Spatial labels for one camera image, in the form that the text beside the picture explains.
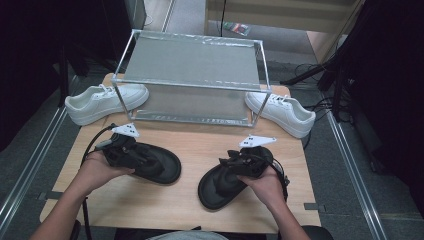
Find dark curtain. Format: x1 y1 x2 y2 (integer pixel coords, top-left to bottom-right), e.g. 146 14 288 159
333 0 424 214
0 0 133 151

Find grey metal cabinet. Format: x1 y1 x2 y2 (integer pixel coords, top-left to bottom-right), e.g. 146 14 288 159
124 0 148 31

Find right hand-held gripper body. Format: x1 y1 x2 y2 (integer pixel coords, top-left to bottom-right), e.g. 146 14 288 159
229 134 278 179

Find metal shoe rack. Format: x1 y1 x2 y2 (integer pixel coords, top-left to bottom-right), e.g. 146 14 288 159
110 29 273 128

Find person's left hand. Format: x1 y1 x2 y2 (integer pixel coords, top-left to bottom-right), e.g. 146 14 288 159
74 150 136 198

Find black slipper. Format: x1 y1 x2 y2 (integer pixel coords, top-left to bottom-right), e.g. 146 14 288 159
197 163 264 211
133 141 183 185

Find grey tape strip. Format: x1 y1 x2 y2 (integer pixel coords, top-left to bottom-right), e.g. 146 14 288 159
303 202 327 213
37 191 64 201

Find left hand-held gripper cable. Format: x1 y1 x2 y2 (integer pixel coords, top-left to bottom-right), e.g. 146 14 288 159
80 123 118 240

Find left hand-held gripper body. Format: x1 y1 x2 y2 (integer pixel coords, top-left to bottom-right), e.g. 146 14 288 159
101 122 149 169

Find beige wooden cabinet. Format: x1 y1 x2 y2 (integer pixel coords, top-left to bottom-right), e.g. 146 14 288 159
203 0 366 64

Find colourful packet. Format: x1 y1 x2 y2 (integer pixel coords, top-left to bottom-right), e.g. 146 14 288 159
222 21 251 37

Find person's grey clothing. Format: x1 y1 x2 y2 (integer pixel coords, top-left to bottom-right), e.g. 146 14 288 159
146 230 221 240

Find black metal post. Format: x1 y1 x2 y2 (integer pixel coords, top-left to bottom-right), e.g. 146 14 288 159
56 43 71 108

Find black floor cables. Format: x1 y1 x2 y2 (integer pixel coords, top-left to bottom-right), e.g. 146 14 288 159
293 61 351 151

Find black tripod stand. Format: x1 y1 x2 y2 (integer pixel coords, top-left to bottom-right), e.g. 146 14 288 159
279 0 368 121

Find white sneaker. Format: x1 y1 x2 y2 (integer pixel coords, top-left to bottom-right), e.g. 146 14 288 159
244 91 317 139
64 83 150 127

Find person's right hand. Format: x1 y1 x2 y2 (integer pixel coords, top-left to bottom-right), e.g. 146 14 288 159
237 164 289 209

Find thin black hanging cable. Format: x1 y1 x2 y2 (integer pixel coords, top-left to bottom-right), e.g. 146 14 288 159
218 0 228 37

